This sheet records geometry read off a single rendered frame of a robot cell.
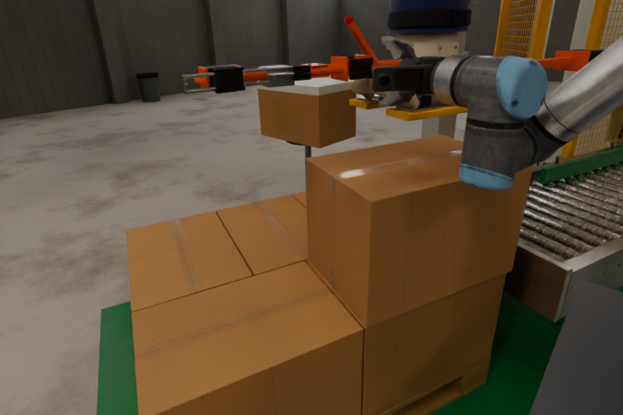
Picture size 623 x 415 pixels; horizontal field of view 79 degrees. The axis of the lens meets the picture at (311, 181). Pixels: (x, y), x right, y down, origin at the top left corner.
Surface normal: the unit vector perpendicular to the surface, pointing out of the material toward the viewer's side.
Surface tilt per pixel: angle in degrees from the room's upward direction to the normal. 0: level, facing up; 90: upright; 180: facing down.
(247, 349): 0
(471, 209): 90
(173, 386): 0
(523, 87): 85
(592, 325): 0
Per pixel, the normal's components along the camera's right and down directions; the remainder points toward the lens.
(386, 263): 0.43, 0.33
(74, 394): -0.03, -0.93
